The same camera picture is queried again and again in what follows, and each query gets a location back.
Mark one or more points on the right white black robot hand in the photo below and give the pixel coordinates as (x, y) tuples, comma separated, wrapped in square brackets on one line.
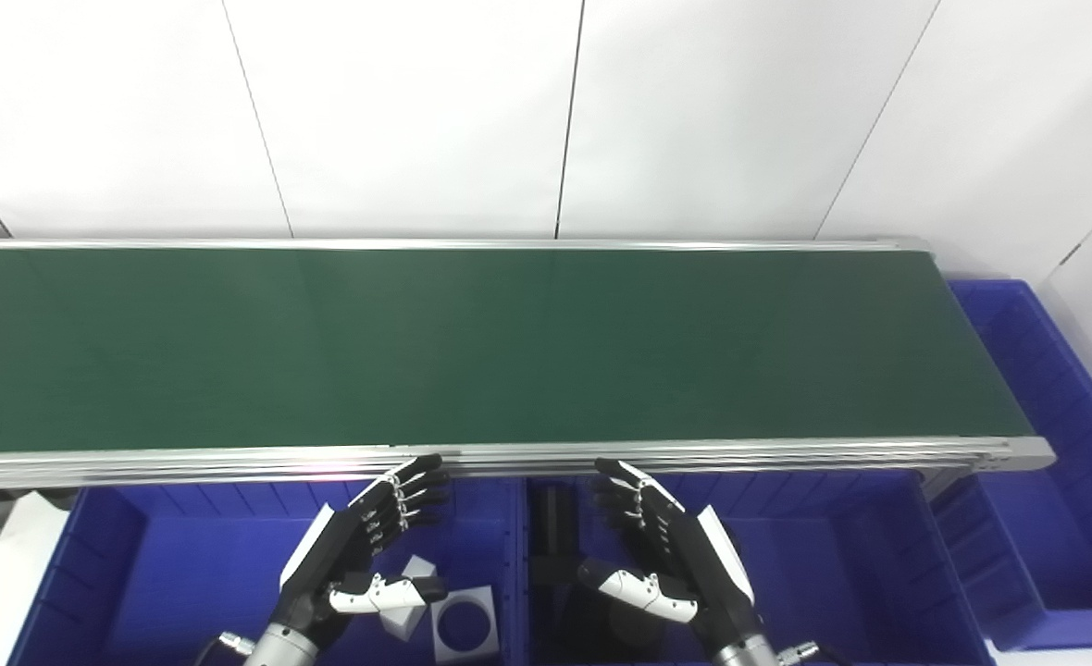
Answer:
[(689, 564)]

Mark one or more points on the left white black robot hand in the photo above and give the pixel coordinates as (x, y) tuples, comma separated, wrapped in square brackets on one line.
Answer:
[(342, 546)]

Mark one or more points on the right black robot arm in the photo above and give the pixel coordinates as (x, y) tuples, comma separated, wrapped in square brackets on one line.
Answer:
[(745, 652)]

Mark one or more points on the black round part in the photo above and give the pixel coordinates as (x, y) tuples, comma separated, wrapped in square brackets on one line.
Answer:
[(625, 629)]

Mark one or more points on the white block part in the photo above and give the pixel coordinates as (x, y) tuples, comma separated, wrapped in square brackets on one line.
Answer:
[(403, 622)]

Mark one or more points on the black block part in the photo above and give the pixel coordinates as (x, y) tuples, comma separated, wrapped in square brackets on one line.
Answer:
[(555, 532)]

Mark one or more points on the blue bin with black parts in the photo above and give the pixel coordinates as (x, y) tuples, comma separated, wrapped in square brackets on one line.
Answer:
[(833, 573)]

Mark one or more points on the white square part round hole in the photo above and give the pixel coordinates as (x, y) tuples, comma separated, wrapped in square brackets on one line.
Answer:
[(486, 601)]

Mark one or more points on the blue bin with white parts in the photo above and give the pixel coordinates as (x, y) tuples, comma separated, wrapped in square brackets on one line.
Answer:
[(185, 573)]

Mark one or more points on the green conveyor belt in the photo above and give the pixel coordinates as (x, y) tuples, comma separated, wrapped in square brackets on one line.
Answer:
[(509, 351)]

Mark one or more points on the empty blue bin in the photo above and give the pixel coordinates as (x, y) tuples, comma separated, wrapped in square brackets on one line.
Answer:
[(1055, 518)]

